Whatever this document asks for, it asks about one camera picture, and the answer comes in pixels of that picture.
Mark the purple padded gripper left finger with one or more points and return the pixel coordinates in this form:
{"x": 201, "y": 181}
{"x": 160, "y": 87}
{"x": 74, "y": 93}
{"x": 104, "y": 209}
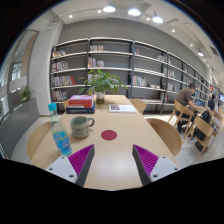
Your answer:
{"x": 75, "y": 167}

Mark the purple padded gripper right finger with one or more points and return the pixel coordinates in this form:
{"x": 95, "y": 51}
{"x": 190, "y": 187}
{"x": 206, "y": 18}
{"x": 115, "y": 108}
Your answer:
{"x": 152, "y": 167}

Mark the clear water bottle blue label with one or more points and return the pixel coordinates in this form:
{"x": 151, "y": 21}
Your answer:
{"x": 59, "y": 133}

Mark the wooden chair near right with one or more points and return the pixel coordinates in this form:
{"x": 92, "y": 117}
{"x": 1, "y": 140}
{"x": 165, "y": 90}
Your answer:
{"x": 168, "y": 134}

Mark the grey patterned ceramic mug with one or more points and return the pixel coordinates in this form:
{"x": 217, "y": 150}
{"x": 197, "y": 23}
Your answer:
{"x": 81, "y": 125}

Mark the dark red round coaster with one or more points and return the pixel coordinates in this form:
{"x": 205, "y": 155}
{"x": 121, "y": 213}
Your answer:
{"x": 108, "y": 135}

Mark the wooden chair near left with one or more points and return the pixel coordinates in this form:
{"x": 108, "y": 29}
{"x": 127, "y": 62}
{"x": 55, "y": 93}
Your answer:
{"x": 37, "y": 137}

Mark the wooden chair with black bag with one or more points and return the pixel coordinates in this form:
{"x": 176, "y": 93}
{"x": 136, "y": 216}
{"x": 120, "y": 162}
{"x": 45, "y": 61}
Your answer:
{"x": 202, "y": 132}

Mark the wooden chair far right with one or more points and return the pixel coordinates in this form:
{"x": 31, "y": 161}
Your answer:
{"x": 139, "y": 104}

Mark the stack of red blue books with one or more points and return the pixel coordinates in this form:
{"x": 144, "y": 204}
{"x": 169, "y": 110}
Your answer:
{"x": 80, "y": 104}

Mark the wooden chair behind person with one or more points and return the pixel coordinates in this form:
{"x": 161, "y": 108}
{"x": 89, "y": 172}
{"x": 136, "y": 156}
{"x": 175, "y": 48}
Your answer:
{"x": 182, "y": 114}

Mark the wooden chair far left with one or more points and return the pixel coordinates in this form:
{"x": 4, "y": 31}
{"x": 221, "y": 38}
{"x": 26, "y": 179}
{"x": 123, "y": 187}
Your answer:
{"x": 65, "y": 104}

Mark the seated person brown shirt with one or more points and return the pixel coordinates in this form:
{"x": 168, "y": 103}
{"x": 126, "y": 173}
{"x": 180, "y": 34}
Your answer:
{"x": 184, "y": 97}

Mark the open magazine on table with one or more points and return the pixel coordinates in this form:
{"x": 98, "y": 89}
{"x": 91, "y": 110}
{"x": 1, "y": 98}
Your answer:
{"x": 116, "y": 108}

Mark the small plant by window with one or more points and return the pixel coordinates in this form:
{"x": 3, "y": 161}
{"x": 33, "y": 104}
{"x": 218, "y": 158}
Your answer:
{"x": 26, "y": 94}

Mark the seated person dark shirt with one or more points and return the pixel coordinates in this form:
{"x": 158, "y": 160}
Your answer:
{"x": 211, "y": 102}

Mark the green potted plant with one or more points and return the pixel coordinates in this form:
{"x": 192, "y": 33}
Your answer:
{"x": 99, "y": 83}

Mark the large grey bookshelf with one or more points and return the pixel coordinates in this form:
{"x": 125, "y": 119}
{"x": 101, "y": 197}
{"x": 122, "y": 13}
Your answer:
{"x": 147, "y": 72}

